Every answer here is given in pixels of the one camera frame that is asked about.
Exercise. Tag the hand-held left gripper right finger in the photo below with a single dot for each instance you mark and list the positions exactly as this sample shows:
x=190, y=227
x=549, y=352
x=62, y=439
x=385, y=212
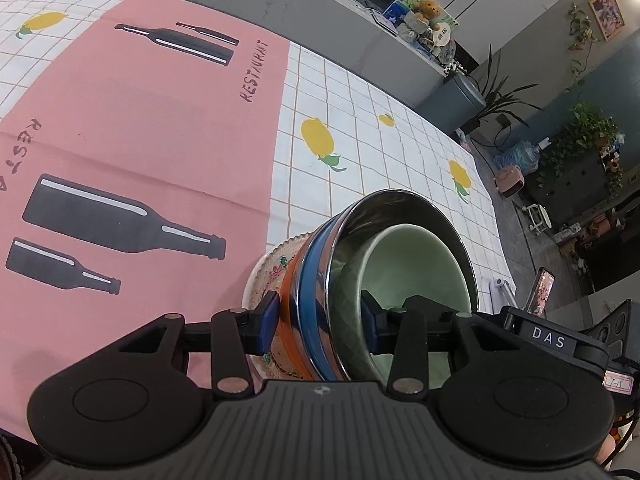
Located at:
x=370, y=322

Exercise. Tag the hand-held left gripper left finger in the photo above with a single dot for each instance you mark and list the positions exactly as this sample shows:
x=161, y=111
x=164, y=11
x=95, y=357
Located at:
x=267, y=320

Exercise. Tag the bushy green cabinet plant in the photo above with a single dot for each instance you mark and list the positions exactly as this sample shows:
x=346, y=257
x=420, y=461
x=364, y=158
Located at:
x=580, y=135

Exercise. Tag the green bowl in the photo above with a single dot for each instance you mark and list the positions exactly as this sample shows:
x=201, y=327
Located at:
x=400, y=260

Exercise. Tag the white small stool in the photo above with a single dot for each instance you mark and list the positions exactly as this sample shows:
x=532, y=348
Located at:
x=537, y=217

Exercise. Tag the grey trash bin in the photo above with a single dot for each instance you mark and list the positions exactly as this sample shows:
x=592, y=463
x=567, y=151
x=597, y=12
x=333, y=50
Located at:
x=450, y=105

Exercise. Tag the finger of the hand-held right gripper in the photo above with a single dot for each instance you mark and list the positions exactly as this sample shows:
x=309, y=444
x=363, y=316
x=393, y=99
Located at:
x=420, y=302

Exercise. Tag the pink small heater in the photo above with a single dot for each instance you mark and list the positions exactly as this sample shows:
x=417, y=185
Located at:
x=509, y=182

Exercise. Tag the white round hand fan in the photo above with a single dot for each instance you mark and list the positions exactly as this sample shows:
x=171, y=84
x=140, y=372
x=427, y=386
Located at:
x=441, y=35

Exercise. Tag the blue steel bowl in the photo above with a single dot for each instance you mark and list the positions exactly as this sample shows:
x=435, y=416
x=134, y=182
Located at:
x=312, y=300

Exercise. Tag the blue patterned display plate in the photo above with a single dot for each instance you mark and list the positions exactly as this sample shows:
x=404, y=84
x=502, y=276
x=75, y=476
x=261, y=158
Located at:
x=449, y=52

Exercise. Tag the white painted plate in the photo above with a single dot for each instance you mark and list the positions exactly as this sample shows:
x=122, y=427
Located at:
x=251, y=285

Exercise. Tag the tall long-leaf floor plant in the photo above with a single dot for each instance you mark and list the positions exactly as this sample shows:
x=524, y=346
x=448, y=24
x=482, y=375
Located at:
x=500, y=95

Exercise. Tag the blue water jug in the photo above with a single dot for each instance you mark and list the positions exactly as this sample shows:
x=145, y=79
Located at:
x=520, y=156

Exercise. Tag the teddy bear in cup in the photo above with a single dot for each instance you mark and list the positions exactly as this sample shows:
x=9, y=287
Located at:
x=400, y=7

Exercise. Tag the hanging vine plant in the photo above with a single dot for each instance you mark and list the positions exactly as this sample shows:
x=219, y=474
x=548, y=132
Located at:
x=580, y=35

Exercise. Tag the dark cabinet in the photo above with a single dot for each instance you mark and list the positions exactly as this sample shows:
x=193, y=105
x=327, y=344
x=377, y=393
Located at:
x=570, y=190

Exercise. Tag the pink and white checked tablecloth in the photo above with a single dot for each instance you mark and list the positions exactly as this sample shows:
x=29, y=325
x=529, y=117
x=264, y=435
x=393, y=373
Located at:
x=150, y=125

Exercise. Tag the orange steel bowl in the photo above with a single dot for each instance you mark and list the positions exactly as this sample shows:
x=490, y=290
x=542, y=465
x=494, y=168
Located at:
x=287, y=320

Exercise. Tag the framed wall picture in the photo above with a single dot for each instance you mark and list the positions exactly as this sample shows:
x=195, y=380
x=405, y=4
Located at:
x=606, y=12

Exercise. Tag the phone on stand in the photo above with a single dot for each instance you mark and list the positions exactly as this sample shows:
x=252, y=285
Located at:
x=542, y=290

